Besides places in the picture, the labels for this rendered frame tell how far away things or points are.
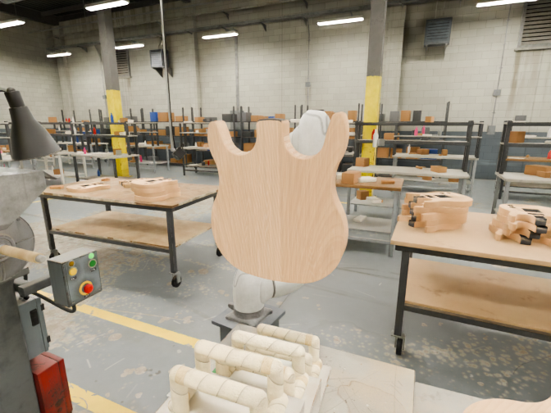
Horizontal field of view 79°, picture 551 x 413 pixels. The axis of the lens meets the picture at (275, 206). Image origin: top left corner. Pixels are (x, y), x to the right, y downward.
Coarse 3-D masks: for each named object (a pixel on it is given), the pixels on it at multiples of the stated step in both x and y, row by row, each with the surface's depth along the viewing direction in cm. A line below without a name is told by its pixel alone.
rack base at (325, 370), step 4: (272, 356) 105; (280, 360) 104; (284, 360) 104; (284, 364) 102; (288, 364) 102; (324, 368) 100; (328, 368) 100; (320, 372) 99; (324, 372) 99; (328, 372) 99; (320, 376) 97; (324, 376) 97; (328, 376) 97; (324, 380) 95; (328, 380) 97; (324, 384) 94; (324, 388) 92; (324, 392) 92
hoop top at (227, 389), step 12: (180, 372) 62; (192, 372) 62; (204, 372) 62; (180, 384) 62; (192, 384) 60; (204, 384) 60; (216, 384) 59; (228, 384) 59; (240, 384) 59; (216, 396) 59; (228, 396) 58; (240, 396) 57; (252, 396) 57; (264, 396) 57
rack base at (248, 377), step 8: (232, 376) 86; (240, 376) 86; (248, 376) 86; (256, 376) 86; (264, 376) 86; (312, 376) 86; (256, 384) 83; (264, 384) 83; (312, 384) 83; (320, 384) 84; (304, 392) 81; (312, 392) 81; (320, 392) 85; (304, 400) 79; (312, 400) 79; (320, 400) 87; (304, 408) 77; (312, 408) 78
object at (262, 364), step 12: (204, 348) 69; (216, 348) 68; (228, 348) 68; (216, 360) 68; (228, 360) 67; (240, 360) 66; (252, 360) 65; (264, 360) 65; (276, 360) 65; (264, 372) 64; (276, 372) 64
